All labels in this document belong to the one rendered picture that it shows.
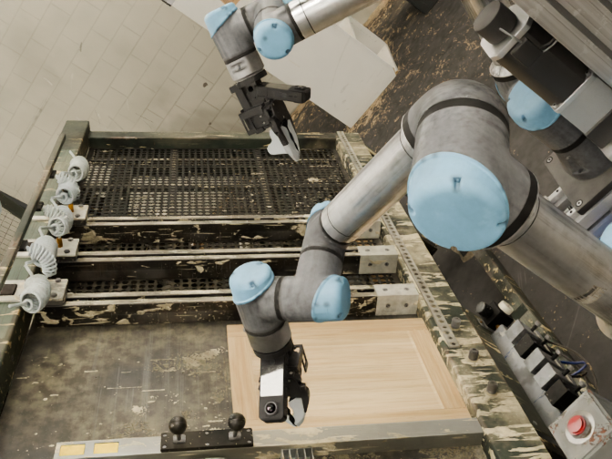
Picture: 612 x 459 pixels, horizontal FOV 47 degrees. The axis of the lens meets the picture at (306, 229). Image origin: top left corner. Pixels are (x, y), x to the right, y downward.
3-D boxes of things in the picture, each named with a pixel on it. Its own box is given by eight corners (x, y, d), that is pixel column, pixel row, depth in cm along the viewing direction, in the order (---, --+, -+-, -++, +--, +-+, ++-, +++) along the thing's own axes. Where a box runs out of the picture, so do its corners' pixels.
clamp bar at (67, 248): (397, 276, 230) (406, 209, 219) (11, 286, 211) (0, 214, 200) (390, 260, 238) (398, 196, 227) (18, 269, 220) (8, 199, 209)
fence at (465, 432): (481, 445, 165) (484, 432, 163) (55, 474, 150) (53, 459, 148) (474, 430, 169) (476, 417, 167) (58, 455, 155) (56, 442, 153)
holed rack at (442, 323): (460, 348, 189) (460, 346, 189) (449, 348, 189) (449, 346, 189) (342, 132, 333) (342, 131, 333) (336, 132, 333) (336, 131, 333)
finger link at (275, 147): (280, 167, 161) (261, 130, 159) (302, 158, 159) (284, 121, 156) (275, 172, 159) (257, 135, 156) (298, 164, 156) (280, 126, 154)
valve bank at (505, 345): (639, 424, 170) (574, 385, 160) (596, 463, 174) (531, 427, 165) (547, 306, 213) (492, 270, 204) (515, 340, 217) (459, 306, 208)
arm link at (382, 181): (458, 25, 91) (293, 209, 129) (453, 83, 85) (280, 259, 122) (530, 67, 94) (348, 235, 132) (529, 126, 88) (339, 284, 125)
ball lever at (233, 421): (243, 445, 156) (247, 427, 145) (226, 446, 156) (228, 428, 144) (242, 428, 158) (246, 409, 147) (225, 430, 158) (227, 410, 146)
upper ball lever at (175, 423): (188, 449, 154) (187, 431, 143) (170, 450, 154) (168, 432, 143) (188, 432, 156) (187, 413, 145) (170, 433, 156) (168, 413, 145)
